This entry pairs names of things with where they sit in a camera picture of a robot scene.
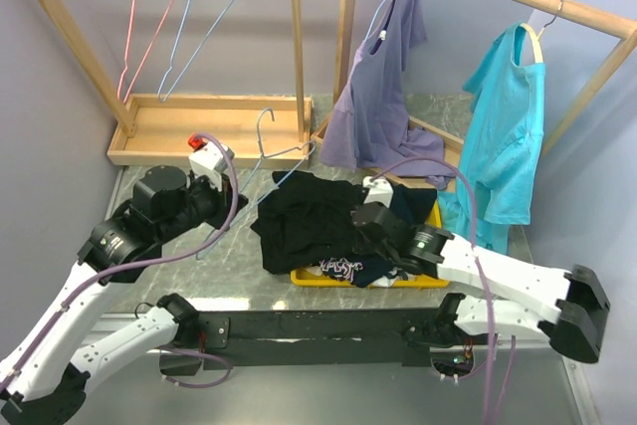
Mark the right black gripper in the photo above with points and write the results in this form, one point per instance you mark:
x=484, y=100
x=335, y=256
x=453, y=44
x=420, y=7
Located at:
x=356, y=231

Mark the purple t-shirt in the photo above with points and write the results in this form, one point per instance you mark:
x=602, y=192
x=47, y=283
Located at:
x=369, y=123

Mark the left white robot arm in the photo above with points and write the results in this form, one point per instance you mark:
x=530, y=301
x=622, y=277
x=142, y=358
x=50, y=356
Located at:
x=48, y=377

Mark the black tank top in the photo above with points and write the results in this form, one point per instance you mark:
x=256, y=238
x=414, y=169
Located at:
x=305, y=220

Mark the right wooden clothes rack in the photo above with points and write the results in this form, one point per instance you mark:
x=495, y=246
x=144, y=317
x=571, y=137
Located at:
x=622, y=28

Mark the navy printed shirt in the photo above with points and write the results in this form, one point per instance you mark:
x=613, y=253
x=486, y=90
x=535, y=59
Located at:
x=364, y=271

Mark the turquoise t-shirt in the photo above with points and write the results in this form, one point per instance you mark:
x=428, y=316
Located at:
x=503, y=142

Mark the wooden clothes rack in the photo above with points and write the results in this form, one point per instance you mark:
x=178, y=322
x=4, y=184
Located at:
x=150, y=131
x=622, y=28

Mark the light blue wire hanger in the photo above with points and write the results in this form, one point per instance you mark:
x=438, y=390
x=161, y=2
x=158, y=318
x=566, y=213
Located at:
x=179, y=63

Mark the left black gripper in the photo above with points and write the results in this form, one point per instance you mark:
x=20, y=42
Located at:
x=224, y=200

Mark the black base bar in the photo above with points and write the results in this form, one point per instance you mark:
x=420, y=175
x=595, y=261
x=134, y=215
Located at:
x=262, y=338

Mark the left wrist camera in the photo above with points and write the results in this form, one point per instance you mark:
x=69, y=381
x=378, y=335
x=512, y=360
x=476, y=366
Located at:
x=209, y=160

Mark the yellow plastic bin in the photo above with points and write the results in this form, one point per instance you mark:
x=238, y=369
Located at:
x=312, y=277

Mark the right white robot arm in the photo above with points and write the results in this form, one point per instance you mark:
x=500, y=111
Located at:
x=567, y=307

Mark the wooden hanger with metal hook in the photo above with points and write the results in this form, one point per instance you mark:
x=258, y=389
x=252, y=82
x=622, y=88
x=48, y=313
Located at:
x=535, y=37

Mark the pink wire hanger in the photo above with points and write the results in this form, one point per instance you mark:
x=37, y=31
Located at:
x=126, y=82

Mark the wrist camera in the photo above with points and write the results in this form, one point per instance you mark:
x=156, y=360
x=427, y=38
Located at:
x=378, y=190
x=209, y=160

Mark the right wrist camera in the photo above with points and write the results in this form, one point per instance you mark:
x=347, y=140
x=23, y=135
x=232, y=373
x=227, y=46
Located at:
x=378, y=190

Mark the left wooden clothes rack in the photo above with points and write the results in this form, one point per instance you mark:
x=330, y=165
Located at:
x=150, y=131

